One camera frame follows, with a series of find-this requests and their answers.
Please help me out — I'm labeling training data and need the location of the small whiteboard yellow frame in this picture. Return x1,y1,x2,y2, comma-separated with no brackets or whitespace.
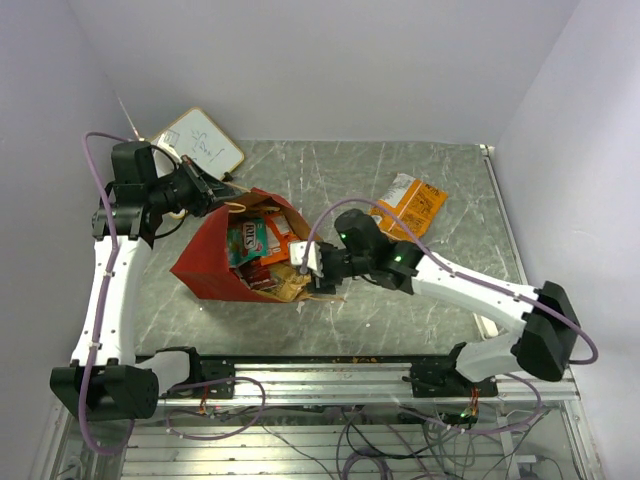
150,107,245,180

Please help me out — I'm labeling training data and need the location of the aluminium rail frame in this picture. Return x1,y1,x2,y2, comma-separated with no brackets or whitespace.
31,355,604,479

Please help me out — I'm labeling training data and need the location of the yellow chip bag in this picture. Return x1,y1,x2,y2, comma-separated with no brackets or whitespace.
266,262,311,302

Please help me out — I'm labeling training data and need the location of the white block on table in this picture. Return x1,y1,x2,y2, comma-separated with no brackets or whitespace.
473,314,500,340

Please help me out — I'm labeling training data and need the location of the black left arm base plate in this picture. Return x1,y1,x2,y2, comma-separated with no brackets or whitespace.
141,351,236,400

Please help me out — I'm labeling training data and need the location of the orange cracker snack pack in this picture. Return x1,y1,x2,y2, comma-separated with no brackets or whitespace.
260,212,299,266

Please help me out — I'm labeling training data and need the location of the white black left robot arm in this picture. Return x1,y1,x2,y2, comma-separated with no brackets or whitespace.
50,141,240,421

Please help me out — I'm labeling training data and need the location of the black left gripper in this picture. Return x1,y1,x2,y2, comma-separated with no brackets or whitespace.
148,155,243,218

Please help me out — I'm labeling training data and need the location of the red paper bag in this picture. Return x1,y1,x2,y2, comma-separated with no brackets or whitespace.
171,188,314,304

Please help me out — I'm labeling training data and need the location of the teal candy snack pack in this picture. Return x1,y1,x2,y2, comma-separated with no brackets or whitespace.
226,218,268,268

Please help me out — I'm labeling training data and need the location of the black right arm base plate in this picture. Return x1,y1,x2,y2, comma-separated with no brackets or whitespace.
401,355,498,398

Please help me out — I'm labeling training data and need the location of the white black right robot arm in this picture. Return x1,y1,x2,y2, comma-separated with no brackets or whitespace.
291,209,580,396

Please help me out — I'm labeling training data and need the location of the orange chip bag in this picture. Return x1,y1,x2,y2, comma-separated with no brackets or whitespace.
369,173,448,241

